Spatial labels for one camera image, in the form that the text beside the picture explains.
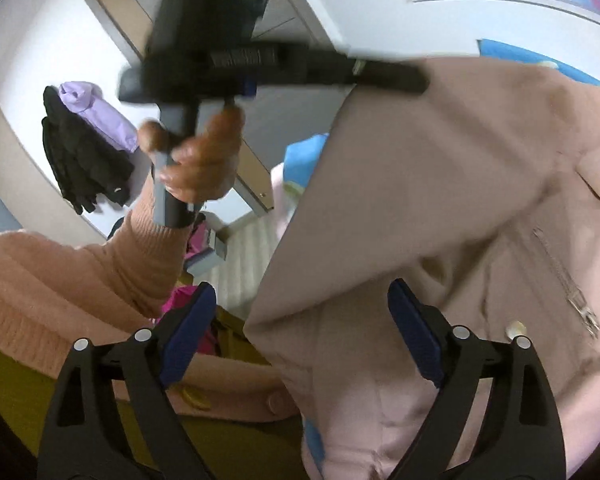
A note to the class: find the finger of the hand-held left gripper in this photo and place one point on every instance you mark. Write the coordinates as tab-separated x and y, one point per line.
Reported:
395	76

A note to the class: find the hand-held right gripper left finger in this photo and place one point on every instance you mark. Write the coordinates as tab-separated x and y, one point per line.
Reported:
187	340

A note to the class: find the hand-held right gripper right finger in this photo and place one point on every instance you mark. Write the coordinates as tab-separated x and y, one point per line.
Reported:
420	335

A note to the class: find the dusty pink jacket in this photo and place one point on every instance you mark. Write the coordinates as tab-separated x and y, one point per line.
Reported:
430	185

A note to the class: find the person's left forearm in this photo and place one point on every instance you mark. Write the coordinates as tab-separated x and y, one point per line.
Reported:
105	280

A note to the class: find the person's left hand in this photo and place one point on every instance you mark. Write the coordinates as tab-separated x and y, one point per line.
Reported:
205	160

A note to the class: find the magenta bag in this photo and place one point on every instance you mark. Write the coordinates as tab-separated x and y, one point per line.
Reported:
175	302

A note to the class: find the person's pink knit sweater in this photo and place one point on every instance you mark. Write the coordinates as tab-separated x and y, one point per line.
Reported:
240	390

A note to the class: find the wardrobe with beige panels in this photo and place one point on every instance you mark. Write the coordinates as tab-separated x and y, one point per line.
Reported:
125	5

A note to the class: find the grey box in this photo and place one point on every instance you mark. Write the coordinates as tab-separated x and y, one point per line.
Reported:
205	255

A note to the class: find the person's olive trousers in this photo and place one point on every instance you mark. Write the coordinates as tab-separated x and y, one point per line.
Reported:
230	445

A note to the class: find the lavender garment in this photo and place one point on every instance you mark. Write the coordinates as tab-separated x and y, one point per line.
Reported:
105	120

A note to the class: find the black coat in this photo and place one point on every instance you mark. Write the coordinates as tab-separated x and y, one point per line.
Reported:
80	160

